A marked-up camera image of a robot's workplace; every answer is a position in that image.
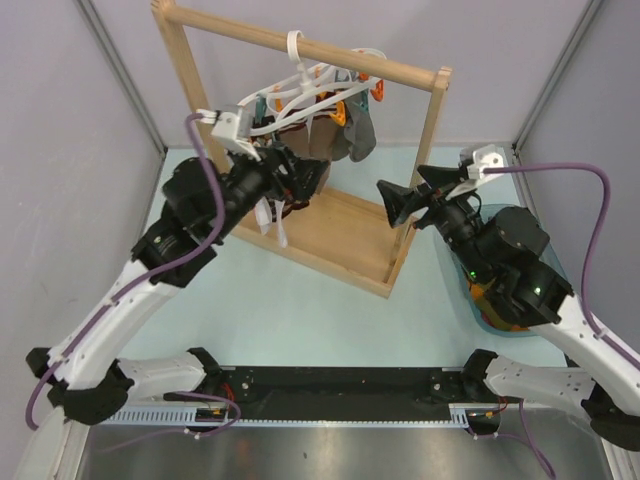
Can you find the white sock black stripes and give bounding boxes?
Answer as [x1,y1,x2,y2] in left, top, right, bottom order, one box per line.
[274,200,288,248]

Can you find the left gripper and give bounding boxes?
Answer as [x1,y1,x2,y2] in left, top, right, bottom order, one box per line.
[207,138,328,242]

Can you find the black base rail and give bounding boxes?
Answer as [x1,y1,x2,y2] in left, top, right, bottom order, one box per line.
[154,364,501,424]

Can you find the tan striped sock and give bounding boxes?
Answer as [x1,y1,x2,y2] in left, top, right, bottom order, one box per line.
[278,124,310,157]
[309,114,344,161]

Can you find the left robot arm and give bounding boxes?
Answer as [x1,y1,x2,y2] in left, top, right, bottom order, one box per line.
[26,142,328,426]

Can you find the olive orange striped sock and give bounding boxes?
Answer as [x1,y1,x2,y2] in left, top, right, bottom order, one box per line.
[468,281,500,326]

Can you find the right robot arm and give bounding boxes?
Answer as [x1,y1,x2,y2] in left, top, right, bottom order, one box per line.
[377,165,639,451]

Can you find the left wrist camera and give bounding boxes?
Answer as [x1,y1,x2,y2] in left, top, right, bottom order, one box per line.
[196,105,261,161]

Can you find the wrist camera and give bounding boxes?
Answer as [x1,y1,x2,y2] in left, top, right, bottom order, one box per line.
[196,105,261,161]
[459,144,506,187]

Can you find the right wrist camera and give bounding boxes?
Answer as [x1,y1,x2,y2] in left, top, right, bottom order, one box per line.
[459,144,506,187]

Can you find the orange clip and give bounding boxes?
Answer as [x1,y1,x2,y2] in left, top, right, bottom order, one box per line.
[370,79,385,102]
[329,101,347,127]

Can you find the wooden drying rack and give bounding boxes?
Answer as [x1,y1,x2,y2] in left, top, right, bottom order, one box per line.
[151,1,453,298]

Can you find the teal clip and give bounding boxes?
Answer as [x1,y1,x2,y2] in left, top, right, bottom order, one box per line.
[253,96,269,128]
[345,90,370,118]

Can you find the white plastic clip hanger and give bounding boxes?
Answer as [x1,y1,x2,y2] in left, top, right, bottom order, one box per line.
[239,30,382,137]

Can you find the grey sock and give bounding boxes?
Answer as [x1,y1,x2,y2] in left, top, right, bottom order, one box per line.
[344,114,377,163]
[330,130,350,162]

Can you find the white cable duct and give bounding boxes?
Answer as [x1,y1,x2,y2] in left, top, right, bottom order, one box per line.
[102,399,469,429]

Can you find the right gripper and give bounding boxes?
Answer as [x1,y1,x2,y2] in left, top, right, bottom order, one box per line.
[376,163,492,281]

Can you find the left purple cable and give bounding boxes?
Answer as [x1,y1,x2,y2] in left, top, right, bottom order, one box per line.
[24,113,244,446]

